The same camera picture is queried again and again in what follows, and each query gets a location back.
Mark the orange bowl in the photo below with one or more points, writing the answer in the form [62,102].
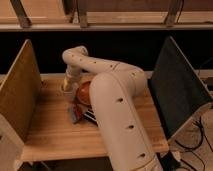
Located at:
[82,93]

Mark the black white striped box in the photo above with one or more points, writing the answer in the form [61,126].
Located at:
[90,117]

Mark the left wooden side panel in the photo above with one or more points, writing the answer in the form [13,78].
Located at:
[18,94]

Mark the red grey small packet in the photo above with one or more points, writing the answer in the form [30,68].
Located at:
[75,113]

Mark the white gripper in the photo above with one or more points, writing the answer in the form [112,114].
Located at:
[70,84]

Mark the right dark side panel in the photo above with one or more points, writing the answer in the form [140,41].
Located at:
[180,94]

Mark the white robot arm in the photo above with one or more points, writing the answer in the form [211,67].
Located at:
[114,86]

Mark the wooden background shelf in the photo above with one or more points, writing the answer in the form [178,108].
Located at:
[105,15]

